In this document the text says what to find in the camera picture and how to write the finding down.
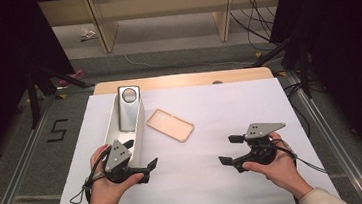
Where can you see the person's right hand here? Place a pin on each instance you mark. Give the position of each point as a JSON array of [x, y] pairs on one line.
[[282, 171]]

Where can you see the pink object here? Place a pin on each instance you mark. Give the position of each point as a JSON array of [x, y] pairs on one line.
[[79, 73]]

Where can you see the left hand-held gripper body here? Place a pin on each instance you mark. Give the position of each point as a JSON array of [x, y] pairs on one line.
[[117, 156]]

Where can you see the white plastic storage bin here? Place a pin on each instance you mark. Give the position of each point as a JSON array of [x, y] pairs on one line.
[[114, 128]]

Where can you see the beige phone case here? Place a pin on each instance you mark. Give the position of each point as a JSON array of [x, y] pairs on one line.
[[171, 125]]

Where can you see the aluminium floor rail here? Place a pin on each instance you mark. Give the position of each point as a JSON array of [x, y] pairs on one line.
[[18, 174], [325, 128]]

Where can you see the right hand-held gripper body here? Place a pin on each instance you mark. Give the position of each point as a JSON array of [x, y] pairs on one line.
[[261, 153]]

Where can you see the silver smartphone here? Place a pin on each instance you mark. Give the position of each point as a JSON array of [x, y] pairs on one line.
[[129, 115]]

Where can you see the crumpled white paper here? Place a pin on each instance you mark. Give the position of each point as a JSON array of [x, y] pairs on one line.
[[87, 33]]

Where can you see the yellow tape piece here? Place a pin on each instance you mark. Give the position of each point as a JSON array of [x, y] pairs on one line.
[[281, 73], [62, 96], [258, 54]]

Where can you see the person's left hand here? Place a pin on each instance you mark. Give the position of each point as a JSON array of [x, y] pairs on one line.
[[105, 193]]

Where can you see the light wooden desk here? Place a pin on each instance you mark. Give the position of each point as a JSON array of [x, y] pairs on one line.
[[159, 3]]

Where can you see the white table cover sheet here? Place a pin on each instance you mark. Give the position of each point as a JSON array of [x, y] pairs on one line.
[[230, 117]]

